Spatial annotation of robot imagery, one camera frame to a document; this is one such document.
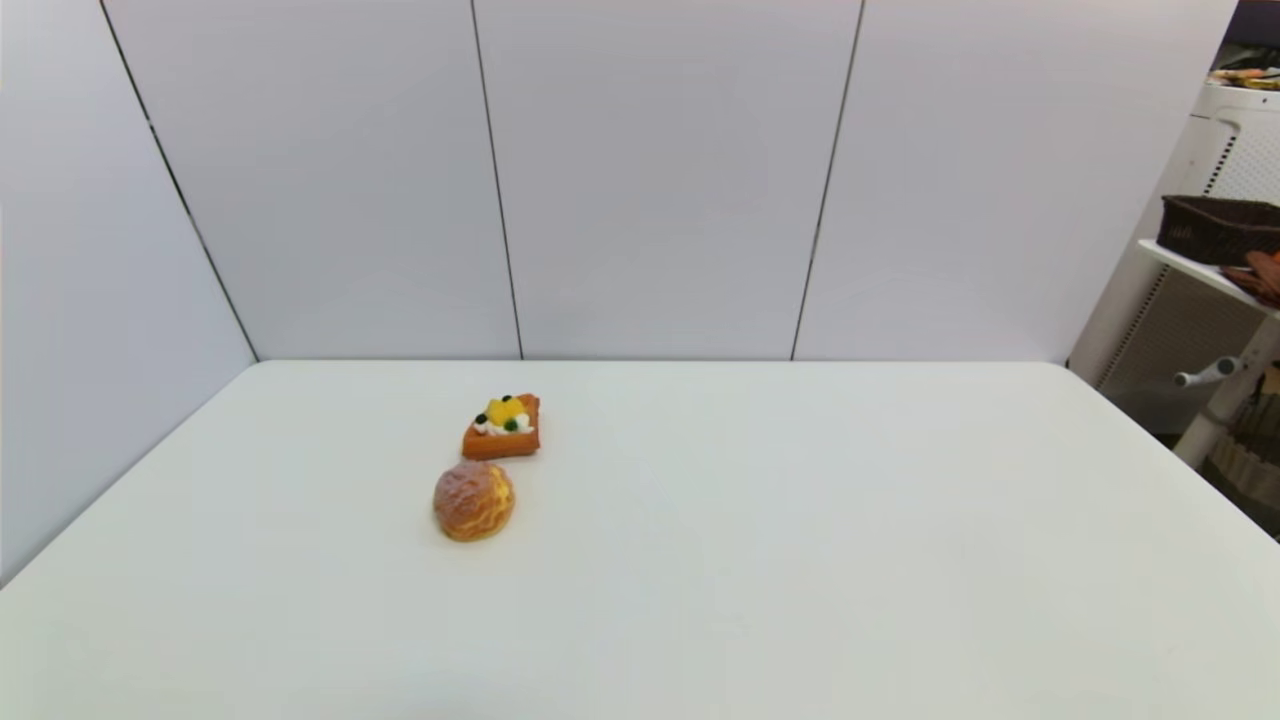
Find triangle bread with fruit topping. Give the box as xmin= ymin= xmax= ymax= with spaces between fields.
xmin=461 ymin=393 xmax=542 ymax=462

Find round brown cream puff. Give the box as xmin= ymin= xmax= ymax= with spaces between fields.
xmin=432 ymin=459 xmax=517 ymax=543

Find white shelf cart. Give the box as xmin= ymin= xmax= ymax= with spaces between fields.
xmin=1068 ymin=82 xmax=1280 ymax=436

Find dark brown wicker basket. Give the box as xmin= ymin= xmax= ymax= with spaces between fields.
xmin=1157 ymin=195 xmax=1280 ymax=267

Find tan woven basket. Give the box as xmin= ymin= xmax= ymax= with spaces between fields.
xmin=1205 ymin=372 xmax=1280 ymax=541

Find colourful items on purifier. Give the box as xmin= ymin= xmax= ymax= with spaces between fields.
xmin=1207 ymin=66 xmax=1280 ymax=93

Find white side table frame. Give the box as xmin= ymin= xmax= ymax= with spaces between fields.
xmin=1137 ymin=238 xmax=1280 ymax=469

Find white crank handle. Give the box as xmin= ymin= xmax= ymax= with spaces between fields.
xmin=1174 ymin=357 xmax=1246 ymax=389

